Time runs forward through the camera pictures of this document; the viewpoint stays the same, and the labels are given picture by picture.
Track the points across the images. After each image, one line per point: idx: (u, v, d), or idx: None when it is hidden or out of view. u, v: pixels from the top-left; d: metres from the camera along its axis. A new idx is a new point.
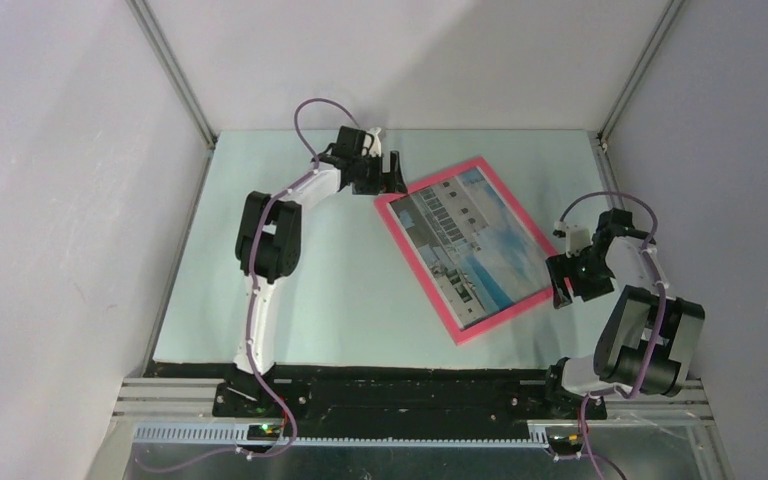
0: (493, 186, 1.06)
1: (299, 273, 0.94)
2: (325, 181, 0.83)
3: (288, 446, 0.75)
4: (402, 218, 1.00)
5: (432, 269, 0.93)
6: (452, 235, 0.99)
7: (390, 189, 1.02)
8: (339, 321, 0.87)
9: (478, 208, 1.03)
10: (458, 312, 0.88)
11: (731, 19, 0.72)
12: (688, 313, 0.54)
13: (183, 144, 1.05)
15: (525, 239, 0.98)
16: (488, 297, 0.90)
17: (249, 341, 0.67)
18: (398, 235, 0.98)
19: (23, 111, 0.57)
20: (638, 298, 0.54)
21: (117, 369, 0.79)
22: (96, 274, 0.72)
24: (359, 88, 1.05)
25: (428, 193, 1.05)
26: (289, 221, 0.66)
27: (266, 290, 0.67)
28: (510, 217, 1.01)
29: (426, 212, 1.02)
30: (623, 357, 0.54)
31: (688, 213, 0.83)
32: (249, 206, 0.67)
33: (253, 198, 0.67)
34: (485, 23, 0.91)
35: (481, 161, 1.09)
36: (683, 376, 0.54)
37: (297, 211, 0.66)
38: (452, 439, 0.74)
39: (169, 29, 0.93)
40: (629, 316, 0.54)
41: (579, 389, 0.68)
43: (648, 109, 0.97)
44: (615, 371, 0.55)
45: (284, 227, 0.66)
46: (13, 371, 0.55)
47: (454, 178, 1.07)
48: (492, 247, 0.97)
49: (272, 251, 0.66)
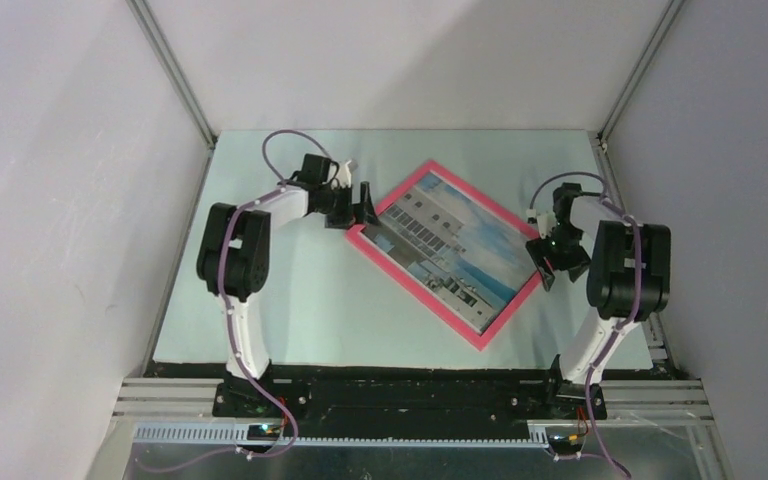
0: (456, 186, 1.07)
1: (298, 275, 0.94)
2: (293, 201, 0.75)
3: (290, 446, 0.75)
4: (379, 243, 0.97)
5: (429, 284, 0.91)
6: (434, 244, 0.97)
7: (360, 222, 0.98)
8: (341, 325, 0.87)
9: (447, 209, 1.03)
10: (469, 318, 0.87)
11: (731, 18, 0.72)
12: (658, 233, 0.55)
13: (183, 145, 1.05)
15: (500, 226, 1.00)
16: (491, 294, 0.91)
17: (237, 356, 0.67)
18: (381, 257, 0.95)
19: (23, 111, 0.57)
20: (614, 230, 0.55)
21: (117, 369, 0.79)
22: (96, 274, 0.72)
24: (359, 88, 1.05)
25: (394, 211, 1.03)
26: (259, 230, 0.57)
27: (241, 308, 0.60)
28: (479, 211, 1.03)
29: (400, 229, 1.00)
30: (613, 284, 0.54)
31: (687, 213, 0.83)
32: (212, 217, 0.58)
33: (217, 209, 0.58)
34: (486, 22, 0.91)
35: (432, 163, 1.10)
36: (667, 294, 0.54)
37: (266, 219, 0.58)
38: (451, 439, 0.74)
39: (169, 29, 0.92)
40: (609, 248, 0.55)
41: (578, 371, 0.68)
43: (647, 109, 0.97)
44: (609, 300, 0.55)
45: (253, 238, 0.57)
46: (12, 371, 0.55)
47: (412, 189, 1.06)
48: (474, 245, 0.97)
49: (239, 268, 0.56)
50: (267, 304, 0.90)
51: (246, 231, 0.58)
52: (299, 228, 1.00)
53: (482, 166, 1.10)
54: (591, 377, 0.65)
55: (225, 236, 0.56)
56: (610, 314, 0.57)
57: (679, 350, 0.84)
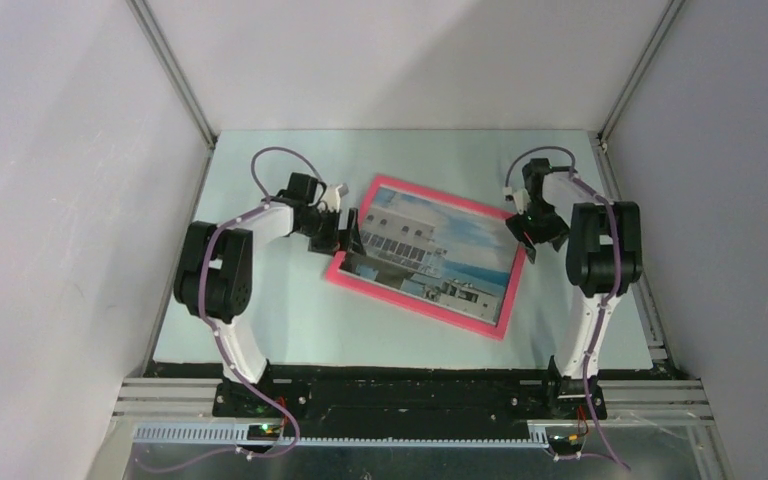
0: (415, 193, 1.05)
1: (298, 276, 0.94)
2: (277, 218, 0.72)
3: (291, 446, 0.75)
4: (363, 273, 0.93)
5: (428, 295, 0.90)
6: (415, 256, 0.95)
7: (344, 248, 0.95)
8: (341, 326, 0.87)
9: (413, 218, 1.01)
10: (479, 313, 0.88)
11: (731, 18, 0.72)
12: (628, 210, 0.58)
13: (184, 144, 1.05)
15: (468, 216, 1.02)
16: (488, 284, 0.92)
17: (232, 367, 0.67)
18: (369, 285, 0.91)
19: (23, 111, 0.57)
20: (588, 213, 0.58)
21: (117, 369, 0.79)
22: (96, 274, 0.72)
24: (359, 88, 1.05)
25: (362, 236, 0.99)
26: (239, 250, 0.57)
27: (227, 329, 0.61)
28: (443, 209, 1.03)
29: (377, 254, 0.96)
30: (592, 262, 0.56)
31: (687, 213, 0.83)
32: (191, 237, 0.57)
33: (196, 228, 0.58)
34: (485, 22, 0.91)
35: (383, 176, 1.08)
36: (641, 266, 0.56)
37: (248, 238, 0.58)
38: (451, 439, 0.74)
39: (169, 29, 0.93)
40: (585, 229, 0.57)
41: (574, 364, 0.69)
43: (647, 109, 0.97)
44: (590, 278, 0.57)
45: (234, 258, 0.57)
46: (13, 371, 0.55)
47: (373, 209, 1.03)
48: (453, 244, 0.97)
49: (219, 291, 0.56)
50: (268, 305, 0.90)
51: (226, 251, 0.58)
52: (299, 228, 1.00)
53: (481, 166, 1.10)
54: (586, 364, 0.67)
55: (204, 257, 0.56)
56: (592, 292, 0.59)
57: (679, 350, 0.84)
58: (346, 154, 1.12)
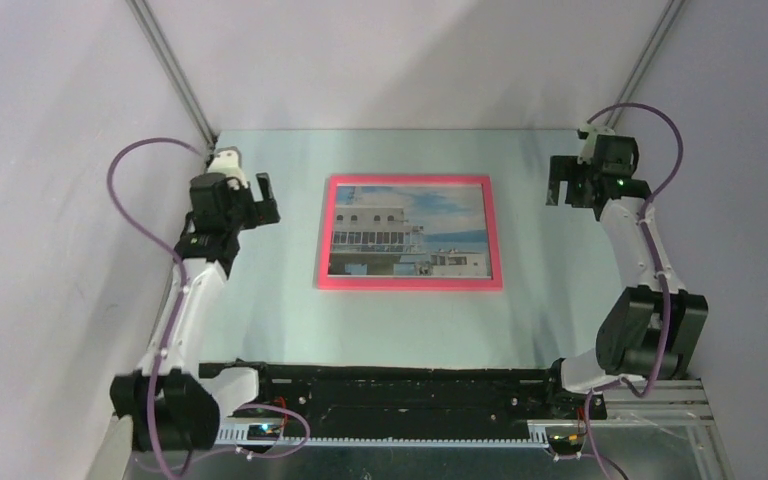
0: (372, 184, 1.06)
1: (293, 273, 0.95)
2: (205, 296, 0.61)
3: (300, 445, 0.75)
4: (353, 271, 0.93)
5: (422, 271, 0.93)
6: (394, 240, 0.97)
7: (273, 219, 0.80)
8: (338, 321, 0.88)
9: (377, 205, 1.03)
10: (474, 273, 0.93)
11: (732, 20, 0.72)
12: (693, 309, 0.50)
13: (184, 145, 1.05)
15: (429, 190, 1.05)
16: (471, 247, 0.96)
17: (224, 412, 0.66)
18: (361, 280, 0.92)
19: (24, 111, 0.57)
20: (642, 300, 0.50)
21: (117, 368, 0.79)
22: (95, 273, 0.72)
24: (359, 87, 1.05)
25: (338, 236, 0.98)
26: (178, 398, 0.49)
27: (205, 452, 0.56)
28: (404, 191, 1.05)
29: (360, 251, 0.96)
30: (627, 348, 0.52)
31: (687, 214, 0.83)
32: (120, 398, 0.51)
33: (122, 387, 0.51)
34: (485, 23, 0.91)
35: (334, 177, 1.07)
36: (684, 362, 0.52)
37: (187, 381, 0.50)
38: (452, 439, 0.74)
39: (170, 30, 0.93)
40: (634, 320, 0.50)
41: (579, 387, 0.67)
43: (647, 109, 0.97)
44: (624, 364, 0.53)
45: (177, 405, 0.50)
46: (12, 369, 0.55)
47: (339, 209, 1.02)
48: (426, 218, 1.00)
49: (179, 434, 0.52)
50: (260, 299, 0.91)
51: (163, 392, 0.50)
52: (299, 229, 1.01)
53: (481, 164, 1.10)
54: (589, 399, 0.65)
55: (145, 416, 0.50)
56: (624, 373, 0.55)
57: None
58: (346, 154, 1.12)
